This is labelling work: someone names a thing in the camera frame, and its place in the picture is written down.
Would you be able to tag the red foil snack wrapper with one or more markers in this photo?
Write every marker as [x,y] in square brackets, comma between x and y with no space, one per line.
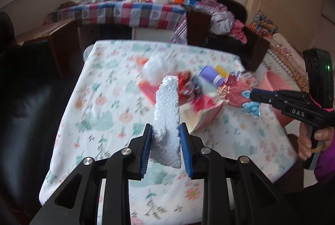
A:
[191,83]

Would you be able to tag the pile of clothes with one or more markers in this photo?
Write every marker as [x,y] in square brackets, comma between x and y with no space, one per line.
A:
[222,18]

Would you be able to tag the white styrofoam block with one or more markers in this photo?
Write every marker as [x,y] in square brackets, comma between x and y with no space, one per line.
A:
[167,109]

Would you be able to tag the pink plastic basin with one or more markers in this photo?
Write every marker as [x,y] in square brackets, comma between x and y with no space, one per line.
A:
[269,81]

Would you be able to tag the yellow packet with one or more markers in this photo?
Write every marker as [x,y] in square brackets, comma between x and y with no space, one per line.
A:
[222,71]

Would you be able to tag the checkered tablecloth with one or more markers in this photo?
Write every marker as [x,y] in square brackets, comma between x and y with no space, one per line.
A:
[117,11]

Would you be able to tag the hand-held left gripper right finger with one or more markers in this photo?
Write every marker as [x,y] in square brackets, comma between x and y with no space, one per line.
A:
[185,151]

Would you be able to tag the red plastic bag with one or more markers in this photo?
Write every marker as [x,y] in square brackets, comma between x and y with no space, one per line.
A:
[146,90]

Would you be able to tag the black armchair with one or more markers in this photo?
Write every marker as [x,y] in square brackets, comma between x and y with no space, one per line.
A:
[199,28]

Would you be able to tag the beige patterned mat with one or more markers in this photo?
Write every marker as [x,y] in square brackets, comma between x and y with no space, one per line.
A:
[285,54]

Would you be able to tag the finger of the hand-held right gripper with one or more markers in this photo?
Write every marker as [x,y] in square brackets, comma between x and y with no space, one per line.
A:
[264,96]

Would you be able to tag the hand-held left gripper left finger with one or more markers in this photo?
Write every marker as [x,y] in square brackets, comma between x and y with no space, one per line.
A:
[146,151]

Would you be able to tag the person's right hand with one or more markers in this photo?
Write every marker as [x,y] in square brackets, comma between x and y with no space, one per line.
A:
[305,146]

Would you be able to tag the black sofa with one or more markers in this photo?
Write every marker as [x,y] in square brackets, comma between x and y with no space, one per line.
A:
[26,99]

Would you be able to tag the clear plastic bag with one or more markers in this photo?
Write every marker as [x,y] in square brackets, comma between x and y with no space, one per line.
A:
[155,68]

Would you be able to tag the red and cream paper bag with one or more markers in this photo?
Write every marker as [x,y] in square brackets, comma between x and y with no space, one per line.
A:
[204,109]

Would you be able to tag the wooden side cabinet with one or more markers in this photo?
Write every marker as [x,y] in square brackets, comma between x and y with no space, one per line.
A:
[62,39]

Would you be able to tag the blue packet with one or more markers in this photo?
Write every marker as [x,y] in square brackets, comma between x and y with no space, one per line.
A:
[190,2]

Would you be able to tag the maroon wrapper with blue clouds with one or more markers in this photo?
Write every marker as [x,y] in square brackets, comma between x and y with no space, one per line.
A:
[235,91]

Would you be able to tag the person's dark clothing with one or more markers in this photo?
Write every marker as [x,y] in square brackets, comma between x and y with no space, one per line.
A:
[308,204]

